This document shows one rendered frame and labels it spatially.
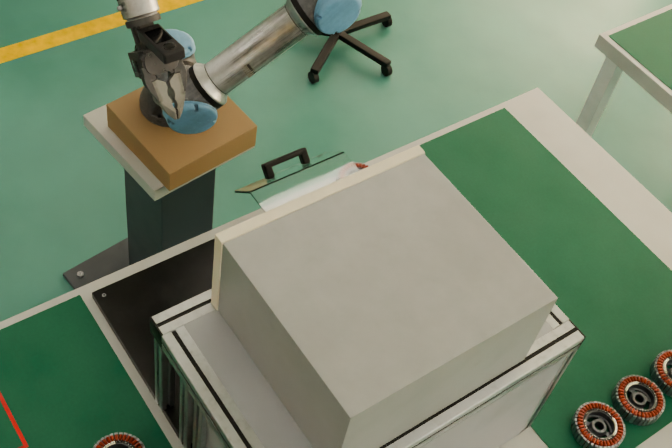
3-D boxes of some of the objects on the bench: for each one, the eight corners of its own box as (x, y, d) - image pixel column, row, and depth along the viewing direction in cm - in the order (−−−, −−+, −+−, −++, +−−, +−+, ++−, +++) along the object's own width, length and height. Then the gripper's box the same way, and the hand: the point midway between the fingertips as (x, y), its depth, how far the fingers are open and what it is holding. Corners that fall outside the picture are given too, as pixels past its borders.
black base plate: (92, 297, 215) (91, 292, 214) (326, 193, 244) (327, 187, 242) (196, 468, 193) (196, 463, 191) (441, 331, 222) (443, 325, 220)
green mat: (328, 185, 246) (328, 184, 246) (504, 108, 273) (504, 107, 273) (581, 486, 201) (581, 486, 201) (760, 358, 229) (761, 357, 229)
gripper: (153, 12, 198) (184, 110, 203) (112, 24, 193) (146, 124, 199) (169, 9, 190) (201, 112, 196) (127, 22, 186) (161, 126, 192)
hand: (176, 113), depth 195 cm, fingers closed
